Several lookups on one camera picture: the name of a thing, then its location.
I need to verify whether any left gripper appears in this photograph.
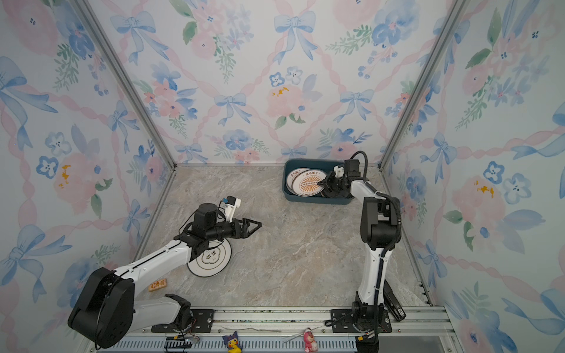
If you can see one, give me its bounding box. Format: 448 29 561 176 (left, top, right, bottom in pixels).
207 218 262 244

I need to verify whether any orange sunburst plate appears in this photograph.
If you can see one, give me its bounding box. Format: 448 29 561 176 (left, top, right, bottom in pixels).
285 168 309 195
292 169 327 197

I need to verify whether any black round plate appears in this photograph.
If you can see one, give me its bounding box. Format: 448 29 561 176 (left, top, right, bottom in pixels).
322 183 352 199

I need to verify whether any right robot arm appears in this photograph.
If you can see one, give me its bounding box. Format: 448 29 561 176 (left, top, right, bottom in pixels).
319 172 402 321

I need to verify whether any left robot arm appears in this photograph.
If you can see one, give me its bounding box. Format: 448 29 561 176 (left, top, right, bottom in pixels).
67 197 262 349

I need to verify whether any teal plastic bin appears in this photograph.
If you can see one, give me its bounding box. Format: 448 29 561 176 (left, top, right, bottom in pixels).
281 159 353 205

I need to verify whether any white plate clover left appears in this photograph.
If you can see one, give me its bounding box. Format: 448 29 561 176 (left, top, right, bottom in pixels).
187 240 232 278

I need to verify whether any small wooden block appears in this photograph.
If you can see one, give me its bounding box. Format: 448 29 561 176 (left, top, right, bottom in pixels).
148 278 168 293

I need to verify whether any purple yellow toy figure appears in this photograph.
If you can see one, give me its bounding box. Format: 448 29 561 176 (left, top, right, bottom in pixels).
222 331 242 353

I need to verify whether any pink toy figure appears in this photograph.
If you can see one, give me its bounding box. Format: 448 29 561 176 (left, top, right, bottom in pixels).
303 328 319 353

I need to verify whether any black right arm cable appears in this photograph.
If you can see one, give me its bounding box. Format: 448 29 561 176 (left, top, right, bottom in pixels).
350 150 403 319

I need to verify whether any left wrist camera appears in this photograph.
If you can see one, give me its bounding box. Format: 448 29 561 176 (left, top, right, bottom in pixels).
221 196 241 223

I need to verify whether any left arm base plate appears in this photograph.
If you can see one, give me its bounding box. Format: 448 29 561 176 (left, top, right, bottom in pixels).
151 309 216 334

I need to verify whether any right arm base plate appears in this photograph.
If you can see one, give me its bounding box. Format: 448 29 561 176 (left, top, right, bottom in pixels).
327 309 392 335

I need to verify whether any aluminium front rail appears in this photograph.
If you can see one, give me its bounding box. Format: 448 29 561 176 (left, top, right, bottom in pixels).
109 306 463 352

